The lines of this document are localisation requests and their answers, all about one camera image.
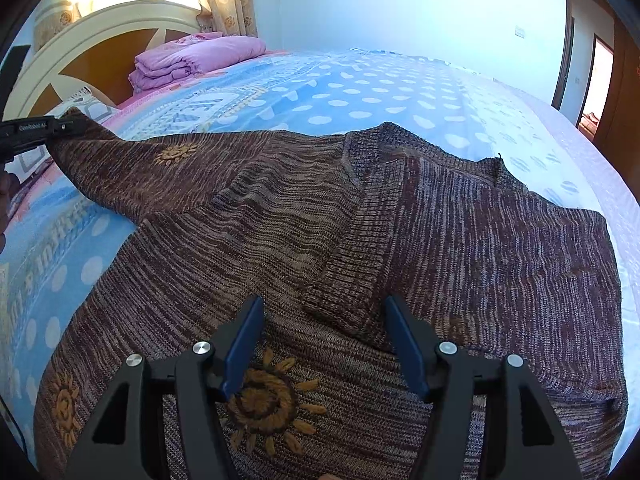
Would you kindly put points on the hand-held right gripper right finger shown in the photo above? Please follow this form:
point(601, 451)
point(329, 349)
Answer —
point(405, 345)

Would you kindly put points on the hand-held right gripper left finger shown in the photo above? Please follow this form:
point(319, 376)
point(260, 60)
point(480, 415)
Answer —
point(245, 345)

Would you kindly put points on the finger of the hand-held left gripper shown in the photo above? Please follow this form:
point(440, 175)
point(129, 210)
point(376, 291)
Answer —
point(67, 126)

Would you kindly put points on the brown knit sweater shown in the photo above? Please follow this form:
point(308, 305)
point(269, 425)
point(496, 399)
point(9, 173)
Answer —
point(300, 210)

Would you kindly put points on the cream wooden headboard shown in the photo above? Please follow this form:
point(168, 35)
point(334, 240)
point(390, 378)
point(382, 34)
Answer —
point(100, 30)

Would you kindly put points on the folded pink quilt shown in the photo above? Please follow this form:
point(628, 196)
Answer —
point(200, 57)

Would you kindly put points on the printed blue and pink blanket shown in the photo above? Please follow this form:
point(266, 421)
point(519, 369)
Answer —
point(350, 90)

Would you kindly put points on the brown wooden door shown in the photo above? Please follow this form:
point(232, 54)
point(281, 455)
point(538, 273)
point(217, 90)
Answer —
point(620, 85)

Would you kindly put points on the white wall switch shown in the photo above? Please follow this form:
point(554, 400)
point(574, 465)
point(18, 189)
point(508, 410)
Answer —
point(520, 31)

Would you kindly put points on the dark door frame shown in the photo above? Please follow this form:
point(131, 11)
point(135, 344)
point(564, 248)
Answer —
point(564, 50)

